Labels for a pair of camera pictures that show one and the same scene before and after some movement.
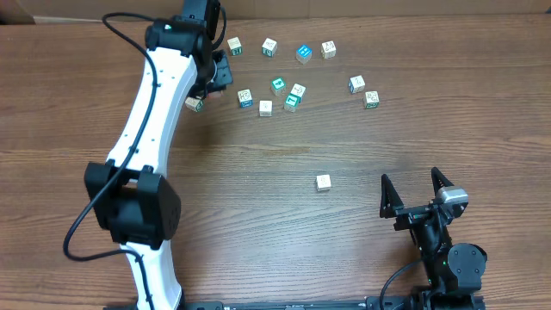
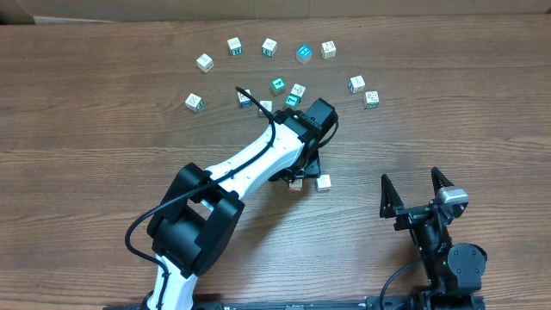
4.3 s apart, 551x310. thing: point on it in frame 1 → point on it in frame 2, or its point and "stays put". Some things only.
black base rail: [377, 303] stays put
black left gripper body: [223, 73] → [306, 166]
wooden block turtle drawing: [323, 182] stays put
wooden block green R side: [371, 99] stays put
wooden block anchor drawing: [299, 89] stays put
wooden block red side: [216, 94] → [296, 185]
